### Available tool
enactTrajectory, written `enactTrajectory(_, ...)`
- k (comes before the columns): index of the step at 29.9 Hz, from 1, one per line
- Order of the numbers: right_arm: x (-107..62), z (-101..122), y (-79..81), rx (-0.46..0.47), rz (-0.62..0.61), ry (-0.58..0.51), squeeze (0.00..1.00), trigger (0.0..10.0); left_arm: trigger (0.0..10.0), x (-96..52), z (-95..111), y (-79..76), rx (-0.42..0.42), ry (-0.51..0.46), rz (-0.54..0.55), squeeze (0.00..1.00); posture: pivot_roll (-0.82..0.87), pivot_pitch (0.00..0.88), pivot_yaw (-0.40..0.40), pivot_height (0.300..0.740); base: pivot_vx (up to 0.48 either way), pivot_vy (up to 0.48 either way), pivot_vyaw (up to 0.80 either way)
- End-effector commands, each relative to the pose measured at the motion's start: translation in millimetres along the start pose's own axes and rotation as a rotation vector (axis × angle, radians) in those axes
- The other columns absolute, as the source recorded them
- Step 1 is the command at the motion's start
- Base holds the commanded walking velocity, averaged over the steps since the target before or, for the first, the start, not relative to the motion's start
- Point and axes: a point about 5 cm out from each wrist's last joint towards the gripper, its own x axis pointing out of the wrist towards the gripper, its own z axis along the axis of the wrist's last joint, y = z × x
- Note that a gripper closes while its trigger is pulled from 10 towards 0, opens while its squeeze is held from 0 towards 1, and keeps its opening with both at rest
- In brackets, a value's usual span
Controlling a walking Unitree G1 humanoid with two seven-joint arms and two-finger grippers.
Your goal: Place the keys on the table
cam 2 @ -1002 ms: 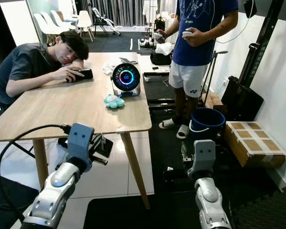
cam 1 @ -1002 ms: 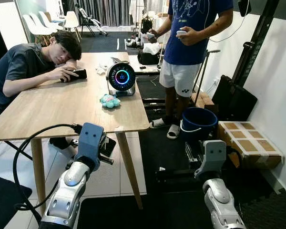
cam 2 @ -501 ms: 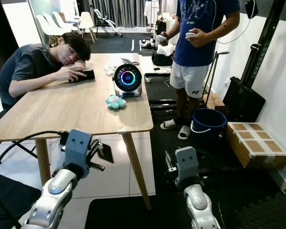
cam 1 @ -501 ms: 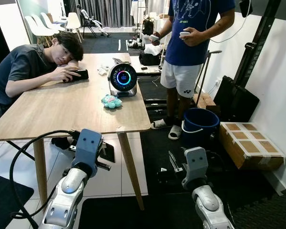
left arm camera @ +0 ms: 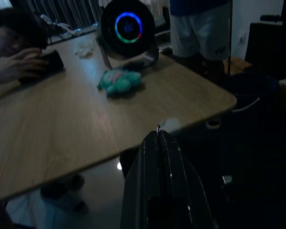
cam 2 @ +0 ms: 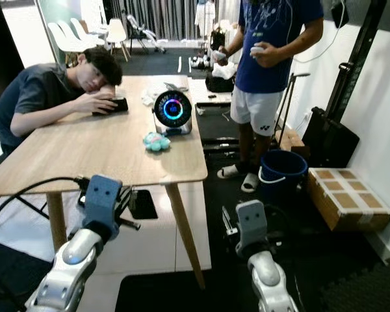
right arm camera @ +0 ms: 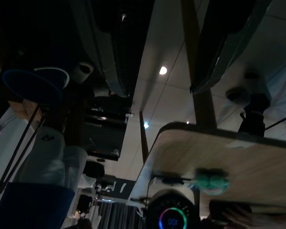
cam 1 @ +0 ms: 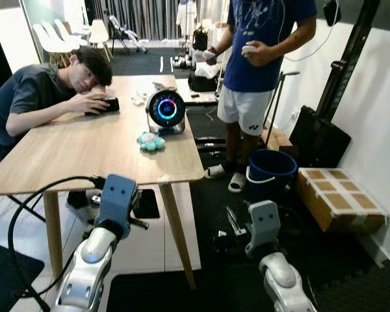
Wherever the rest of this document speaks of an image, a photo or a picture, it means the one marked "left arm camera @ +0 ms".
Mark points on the dark-haired seated person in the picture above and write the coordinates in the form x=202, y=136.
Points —
x=12, y=31

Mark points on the green plush toy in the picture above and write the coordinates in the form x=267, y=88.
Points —
x=119, y=82

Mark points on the round black fan with display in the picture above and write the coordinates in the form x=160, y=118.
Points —
x=127, y=45

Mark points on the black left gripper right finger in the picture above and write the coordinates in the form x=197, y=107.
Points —
x=183, y=181

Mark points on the small white object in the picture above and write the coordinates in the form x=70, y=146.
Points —
x=171, y=124

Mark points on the dark shoe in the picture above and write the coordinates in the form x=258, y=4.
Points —
x=62, y=186

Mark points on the dark slatted panel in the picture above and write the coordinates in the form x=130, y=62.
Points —
x=62, y=10

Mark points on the standing person in white shorts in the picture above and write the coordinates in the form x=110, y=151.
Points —
x=195, y=33

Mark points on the wooden crate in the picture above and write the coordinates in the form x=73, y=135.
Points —
x=238, y=65

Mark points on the thin black pole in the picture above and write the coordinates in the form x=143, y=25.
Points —
x=230, y=35

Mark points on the white plastic object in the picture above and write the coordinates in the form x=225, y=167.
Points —
x=56, y=23

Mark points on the seated person's hand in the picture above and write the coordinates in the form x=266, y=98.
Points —
x=16, y=65

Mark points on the white wall socket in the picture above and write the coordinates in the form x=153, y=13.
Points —
x=242, y=38

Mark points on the black chair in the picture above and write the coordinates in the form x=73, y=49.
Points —
x=269, y=47

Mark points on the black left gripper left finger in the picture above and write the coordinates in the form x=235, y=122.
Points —
x=143, y=181

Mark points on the black phone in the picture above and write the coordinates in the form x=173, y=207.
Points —
x=53, y=62

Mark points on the white crumpled paper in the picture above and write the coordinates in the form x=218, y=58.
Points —
x=84, y=49

